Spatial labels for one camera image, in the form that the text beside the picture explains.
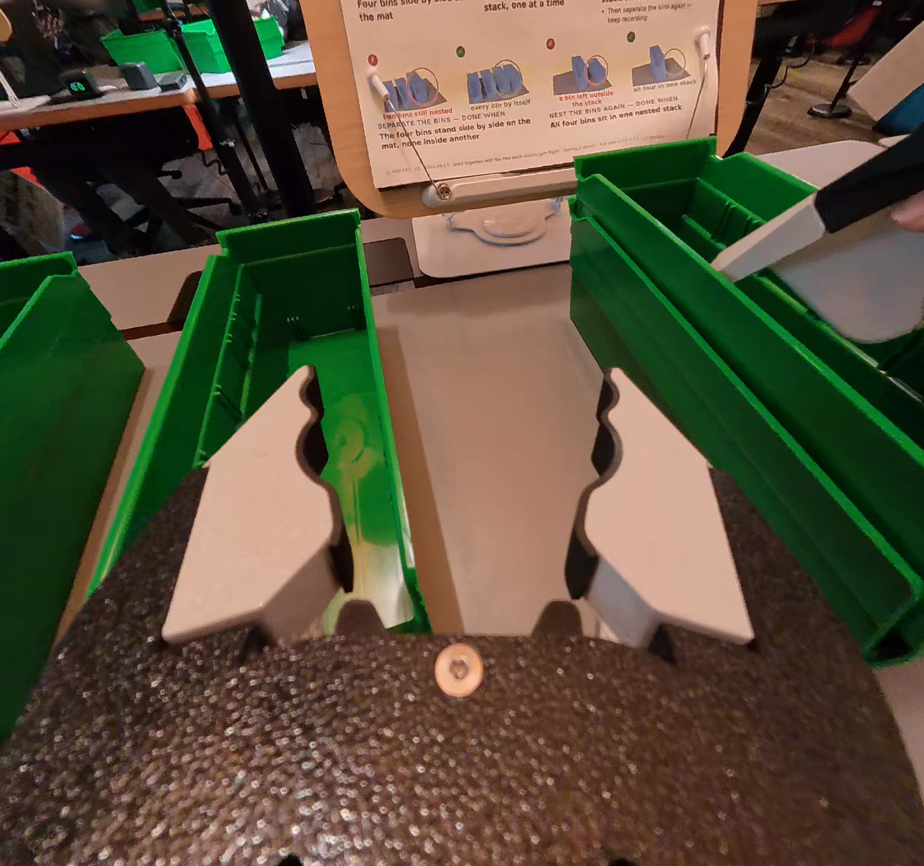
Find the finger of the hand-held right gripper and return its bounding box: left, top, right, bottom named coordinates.
left=712, top=130, right=924, bottom=346

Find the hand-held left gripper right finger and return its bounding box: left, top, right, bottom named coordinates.
left=564, top=368, right=756, bottom=650

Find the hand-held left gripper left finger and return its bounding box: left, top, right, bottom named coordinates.
left=162, top=365, right=355, bottom=646

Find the green plastic bin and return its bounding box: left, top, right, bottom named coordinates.
left=102, top=26, right=189, bottom=76
left=574, top=137, right=924, bottom=448
left=568, top=217, right=924, bottom=665
left=0, top=253, right=148, bottom=740
left=90, top=209, right=430, bottom=636

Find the black office chair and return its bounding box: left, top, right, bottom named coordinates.
left=138, top=152, right=254, bottom=232

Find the printed instruction sheet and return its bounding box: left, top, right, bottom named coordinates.
left=330, top=0, right=727, bottom=188

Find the black tripod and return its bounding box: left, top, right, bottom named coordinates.
left=130, top=0, right=330, bottom=220

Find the instruction sheet on stand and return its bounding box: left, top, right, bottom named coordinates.
left=282, top=0, right=763, bottom=220

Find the green plastic tub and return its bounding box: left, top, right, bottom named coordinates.
left=181, top=14, right=287, bottom=76

